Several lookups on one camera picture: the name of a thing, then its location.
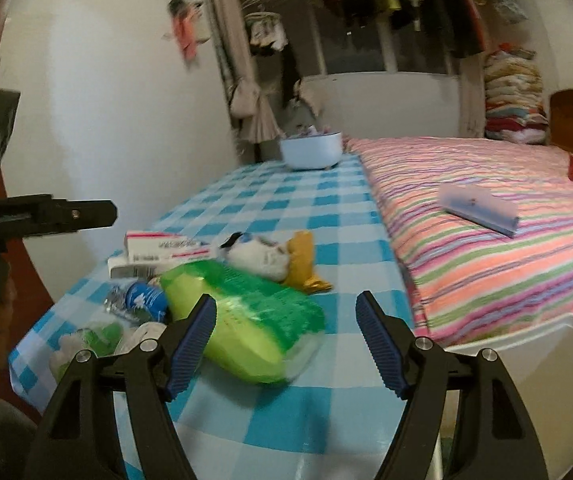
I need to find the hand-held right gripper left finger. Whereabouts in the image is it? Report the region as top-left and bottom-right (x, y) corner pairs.
(25, 294), (218, 480)

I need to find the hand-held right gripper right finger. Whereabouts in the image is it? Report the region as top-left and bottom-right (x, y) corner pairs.
(355, 290), (549, 480)

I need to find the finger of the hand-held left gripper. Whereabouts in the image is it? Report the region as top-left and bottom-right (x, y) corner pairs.
(40, 196), (118, 236)

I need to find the plastic bottle with blue label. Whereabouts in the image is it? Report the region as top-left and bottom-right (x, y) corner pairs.
(104, 280), (170, 323)

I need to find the green wet wipes packet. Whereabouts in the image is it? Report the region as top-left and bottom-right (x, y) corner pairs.
(159, 260), (327, 386)

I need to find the white and red carton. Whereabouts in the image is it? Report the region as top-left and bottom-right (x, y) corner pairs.
(125, 230), (217, 263)

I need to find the green and white wrapper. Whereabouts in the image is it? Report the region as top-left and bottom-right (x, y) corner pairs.
(49, 322), (124, 381)

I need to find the white plush toy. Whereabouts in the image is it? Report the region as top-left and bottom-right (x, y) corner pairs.
(219, 231), (289, 283)

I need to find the yellow snack wrapper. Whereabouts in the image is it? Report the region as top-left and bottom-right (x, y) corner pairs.
(281, 230), (334, 293)

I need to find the white plastic bin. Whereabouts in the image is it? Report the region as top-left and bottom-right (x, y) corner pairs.
(443, 312), (573, 480)

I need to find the striped bed sheet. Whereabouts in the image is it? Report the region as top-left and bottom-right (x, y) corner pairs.
(346, 135), (573, 348)

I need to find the blue checked tablecloth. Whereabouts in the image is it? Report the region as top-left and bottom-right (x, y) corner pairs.
(9, 152), (447, 480)

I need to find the beige curtain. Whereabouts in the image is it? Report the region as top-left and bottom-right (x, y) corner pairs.
(459, 55), (487, 138)
(201, 0), (287, 143)

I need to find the light blue bowl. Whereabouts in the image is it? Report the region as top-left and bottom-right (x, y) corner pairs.
(280, 131), (344, 171)

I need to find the black hanging garment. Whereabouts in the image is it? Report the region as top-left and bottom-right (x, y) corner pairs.
(279, 42), (302, 111)

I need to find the drying rack with socks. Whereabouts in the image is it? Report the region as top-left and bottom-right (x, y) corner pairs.
(244, 10), (287, 53)

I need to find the beige crumpled cloth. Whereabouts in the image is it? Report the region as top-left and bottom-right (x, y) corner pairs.
(293, 77), (327, 111)

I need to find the stack of folded blankets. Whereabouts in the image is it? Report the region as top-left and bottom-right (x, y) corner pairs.
(483, 45), (549, 143)

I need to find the window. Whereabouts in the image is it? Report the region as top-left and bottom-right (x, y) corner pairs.
(311, 5), (467, 78)

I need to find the pink cloth on wall hook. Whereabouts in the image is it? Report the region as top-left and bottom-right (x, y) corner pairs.
(164, 0), (212, 68)

